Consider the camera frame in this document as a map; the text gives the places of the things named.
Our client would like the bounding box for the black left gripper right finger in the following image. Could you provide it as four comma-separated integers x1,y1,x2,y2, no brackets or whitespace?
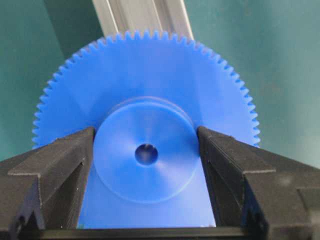
196,126,320,240

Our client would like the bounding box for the large blue plastic gear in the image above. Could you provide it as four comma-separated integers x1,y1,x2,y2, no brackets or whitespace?
32,32,260,229

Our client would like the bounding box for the silver aluminium extrusion rail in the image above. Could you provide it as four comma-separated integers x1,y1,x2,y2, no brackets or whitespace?
92,0,194,40

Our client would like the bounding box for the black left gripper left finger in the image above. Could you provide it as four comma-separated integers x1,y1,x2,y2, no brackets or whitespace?
0,127,95,240

